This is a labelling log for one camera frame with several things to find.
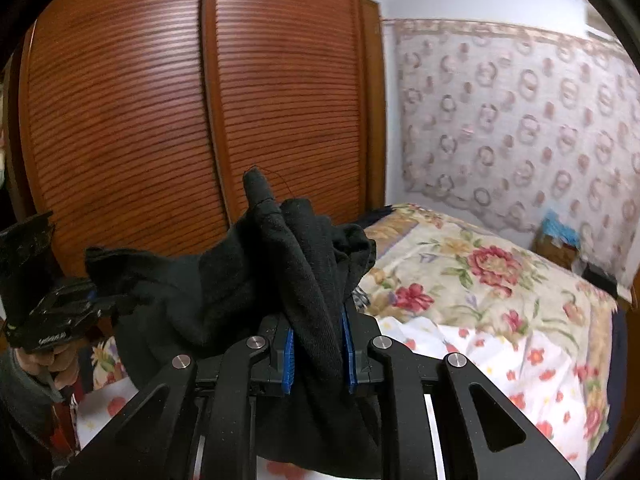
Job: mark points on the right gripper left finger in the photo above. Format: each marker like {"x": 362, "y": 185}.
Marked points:
{"x": 283, "y": 355}

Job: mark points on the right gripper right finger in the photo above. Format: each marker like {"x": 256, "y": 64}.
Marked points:
{"x": 365, "y": 374}

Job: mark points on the black printed t-shirt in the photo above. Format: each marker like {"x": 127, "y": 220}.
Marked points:
{"x": 280, "y": 259}

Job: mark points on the grey left sleeve forearm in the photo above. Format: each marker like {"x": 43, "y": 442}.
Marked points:
{"x": 27, "y": 423}

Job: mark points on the person's left hand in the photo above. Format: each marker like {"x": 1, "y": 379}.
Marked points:
{"x": 61, "y": 362}

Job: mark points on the floral bed sheet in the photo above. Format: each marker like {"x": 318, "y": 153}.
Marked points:
{"x": 542, "y": 334}

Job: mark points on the wooden louvered wardrobe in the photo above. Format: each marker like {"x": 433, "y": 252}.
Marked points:
{"x": 132, "y": 122}

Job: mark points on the circle patterned curtain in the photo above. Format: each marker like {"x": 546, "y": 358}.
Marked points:
{"x": 513, "y": 123}

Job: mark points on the navy blue bed cover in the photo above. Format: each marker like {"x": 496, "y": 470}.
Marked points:
{"x": 615, "y": 391}

